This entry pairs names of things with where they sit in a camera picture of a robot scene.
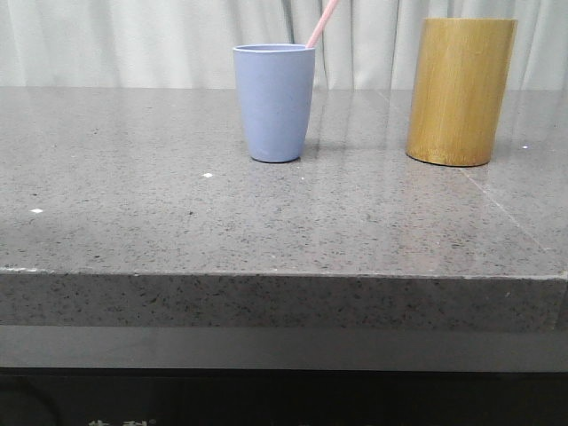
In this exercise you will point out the dark cabinet under counter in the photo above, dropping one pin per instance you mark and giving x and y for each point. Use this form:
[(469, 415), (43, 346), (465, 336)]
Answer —
[(280, 376)]

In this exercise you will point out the blue plastic cup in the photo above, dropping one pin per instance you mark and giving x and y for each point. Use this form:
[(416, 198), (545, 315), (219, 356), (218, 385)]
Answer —
[(274, 83)]

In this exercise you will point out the bamboo cylindrical holder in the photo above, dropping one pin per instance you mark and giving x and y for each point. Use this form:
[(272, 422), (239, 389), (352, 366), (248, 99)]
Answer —
[(459, 84)]

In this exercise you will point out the white curtain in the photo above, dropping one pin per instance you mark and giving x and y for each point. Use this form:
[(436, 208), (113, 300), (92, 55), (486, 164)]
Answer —
[(188, 44)]

